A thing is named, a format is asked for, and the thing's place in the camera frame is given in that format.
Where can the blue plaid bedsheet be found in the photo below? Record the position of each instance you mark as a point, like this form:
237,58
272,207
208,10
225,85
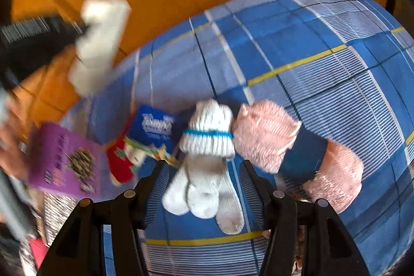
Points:
316,94

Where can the white socks blue band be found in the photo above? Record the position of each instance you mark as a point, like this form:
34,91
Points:
202,185

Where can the pink towel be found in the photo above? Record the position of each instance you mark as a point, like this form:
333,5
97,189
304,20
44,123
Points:
265,134

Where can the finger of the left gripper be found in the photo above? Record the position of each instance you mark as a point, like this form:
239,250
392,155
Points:
30,44

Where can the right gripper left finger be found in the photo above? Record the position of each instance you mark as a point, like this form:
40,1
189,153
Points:
78,248

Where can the red christmas sock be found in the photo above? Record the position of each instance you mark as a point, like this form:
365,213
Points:
124,161

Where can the purple snack carton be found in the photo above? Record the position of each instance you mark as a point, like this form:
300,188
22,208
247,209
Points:
65,163

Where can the ornate metal tissue box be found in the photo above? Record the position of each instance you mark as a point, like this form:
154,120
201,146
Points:
49,212

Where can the white cloth bundle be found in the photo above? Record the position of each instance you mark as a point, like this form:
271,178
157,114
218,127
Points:
97,48

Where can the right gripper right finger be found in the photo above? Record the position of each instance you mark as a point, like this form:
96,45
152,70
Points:
310,234

